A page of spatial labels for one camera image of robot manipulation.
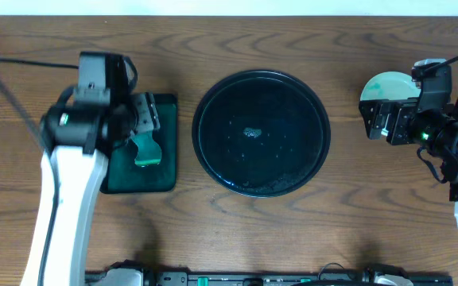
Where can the mint green plate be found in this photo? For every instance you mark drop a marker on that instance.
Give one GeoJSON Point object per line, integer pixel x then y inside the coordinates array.
{"type": "Point", "coordinates": [390, 85]}

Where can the black rectangular water tray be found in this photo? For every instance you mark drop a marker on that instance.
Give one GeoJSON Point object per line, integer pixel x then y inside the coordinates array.
{"type": "Point", "coordinates": [125, 177]}

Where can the green scrubbing sponge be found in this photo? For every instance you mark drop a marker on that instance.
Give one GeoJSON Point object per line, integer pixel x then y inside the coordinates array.
{"type": "Point", "coordinates": [149, 151]}

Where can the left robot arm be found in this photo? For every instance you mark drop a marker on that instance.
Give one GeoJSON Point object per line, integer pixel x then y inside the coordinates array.
{"type": "Point", "coordinates": [79, 133]}

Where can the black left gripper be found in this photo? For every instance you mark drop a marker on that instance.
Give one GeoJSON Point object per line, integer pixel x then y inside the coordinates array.
{"type": "Point", "coordinates": [145, 119]}

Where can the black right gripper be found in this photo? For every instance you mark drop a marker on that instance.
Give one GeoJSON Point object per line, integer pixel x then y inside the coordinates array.
{"type": "Point", "coordinates": [409, 114]}

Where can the black round tray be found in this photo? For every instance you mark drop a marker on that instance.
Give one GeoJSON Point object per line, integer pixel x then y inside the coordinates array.
{"type": "Point", "coordinates": [261, 133]}

